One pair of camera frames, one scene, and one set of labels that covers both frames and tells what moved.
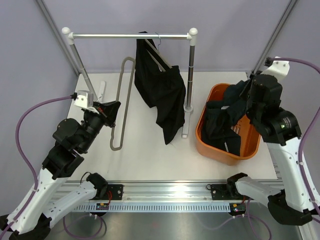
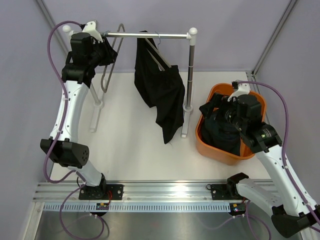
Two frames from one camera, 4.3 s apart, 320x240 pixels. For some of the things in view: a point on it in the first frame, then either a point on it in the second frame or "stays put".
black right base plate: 220,192 stays put
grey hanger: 126,58 → 105,69
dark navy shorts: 221,115 stays put
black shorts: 160,85 stays put
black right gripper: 243,93 → 207,108
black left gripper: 110,110 → 110,54
